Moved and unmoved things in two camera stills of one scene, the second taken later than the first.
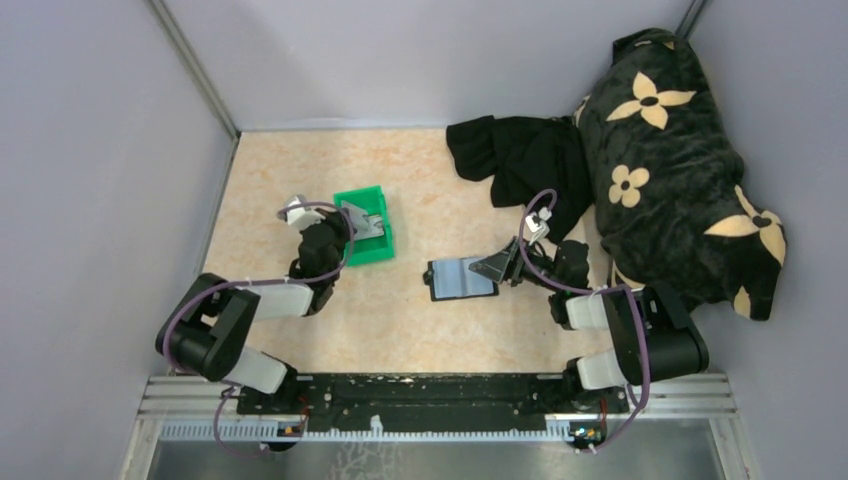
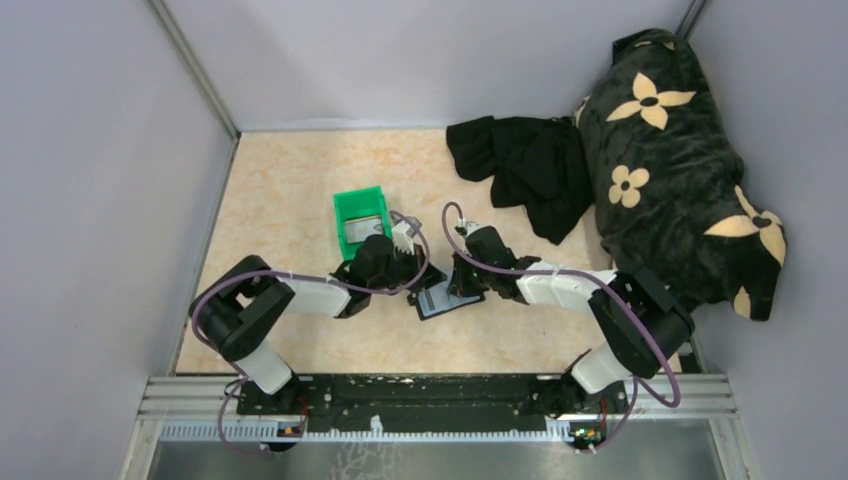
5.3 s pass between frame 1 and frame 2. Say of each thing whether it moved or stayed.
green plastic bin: stayed
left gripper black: moved
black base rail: stayed
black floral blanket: stayed
